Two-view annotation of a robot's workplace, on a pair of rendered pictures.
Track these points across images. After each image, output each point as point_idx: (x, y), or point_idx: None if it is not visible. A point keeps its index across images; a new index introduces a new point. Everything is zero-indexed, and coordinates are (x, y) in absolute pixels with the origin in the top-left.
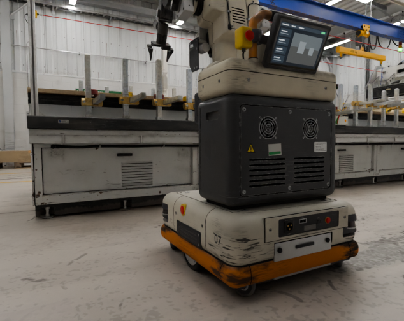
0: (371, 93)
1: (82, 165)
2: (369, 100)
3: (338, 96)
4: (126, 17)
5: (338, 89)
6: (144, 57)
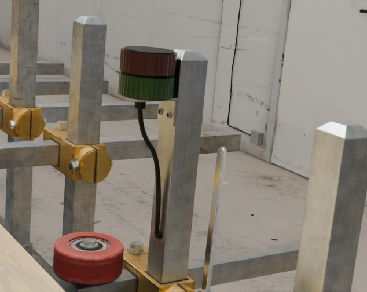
0: (36, 47)
1: None
2: (30, 93)
3: (175, 170)
4: None
5: (180, 105)
6: None
